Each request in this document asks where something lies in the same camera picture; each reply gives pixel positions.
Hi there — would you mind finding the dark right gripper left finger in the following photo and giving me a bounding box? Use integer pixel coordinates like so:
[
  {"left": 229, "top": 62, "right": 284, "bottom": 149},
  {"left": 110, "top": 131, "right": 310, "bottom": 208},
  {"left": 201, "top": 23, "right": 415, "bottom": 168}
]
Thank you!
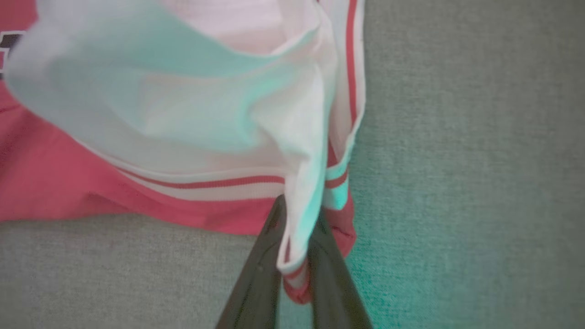
[{"left": 215, "top": 194, "right": 287, "bottom": 329}]

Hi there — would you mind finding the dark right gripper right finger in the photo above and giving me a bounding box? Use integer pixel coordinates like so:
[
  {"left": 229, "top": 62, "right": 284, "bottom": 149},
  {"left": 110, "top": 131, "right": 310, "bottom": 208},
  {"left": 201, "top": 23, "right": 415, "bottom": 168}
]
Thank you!
[{"left": 308, "top": 208, "right": 373, "bottom": 329}]

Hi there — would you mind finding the red basketball jersey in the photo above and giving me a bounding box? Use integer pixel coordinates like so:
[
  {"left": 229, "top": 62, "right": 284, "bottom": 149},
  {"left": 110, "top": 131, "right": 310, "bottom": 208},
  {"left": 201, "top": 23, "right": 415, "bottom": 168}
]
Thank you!
[{"left": 0, "top": 0, "right": 367, "bottom": 305}]

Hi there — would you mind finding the large grey sofa seat cushion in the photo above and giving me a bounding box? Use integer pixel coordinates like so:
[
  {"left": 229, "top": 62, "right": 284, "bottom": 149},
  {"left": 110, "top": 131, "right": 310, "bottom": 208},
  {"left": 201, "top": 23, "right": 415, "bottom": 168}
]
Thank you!
[{"left": 0, "top": 0, "right": 585, "bottom": 329}]

